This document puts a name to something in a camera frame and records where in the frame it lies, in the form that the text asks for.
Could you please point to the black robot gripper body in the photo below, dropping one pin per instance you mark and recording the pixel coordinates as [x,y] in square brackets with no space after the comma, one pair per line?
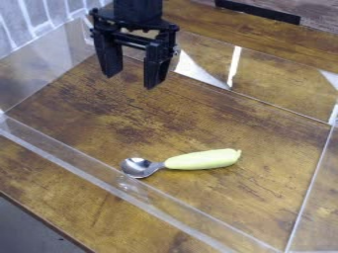
[133,24]

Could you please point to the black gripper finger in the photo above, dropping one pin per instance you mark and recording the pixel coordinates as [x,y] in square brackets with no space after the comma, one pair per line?
[109,52]
[157,64]

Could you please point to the black bar in background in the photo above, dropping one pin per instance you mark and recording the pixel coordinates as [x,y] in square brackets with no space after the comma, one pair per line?
[259,11]

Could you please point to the green handled metal spoon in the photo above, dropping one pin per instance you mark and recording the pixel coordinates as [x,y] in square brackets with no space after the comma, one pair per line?
[142,168]

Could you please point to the clear acrylic enclosure walls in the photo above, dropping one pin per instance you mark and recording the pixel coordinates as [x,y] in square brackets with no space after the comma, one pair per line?
[72,123]

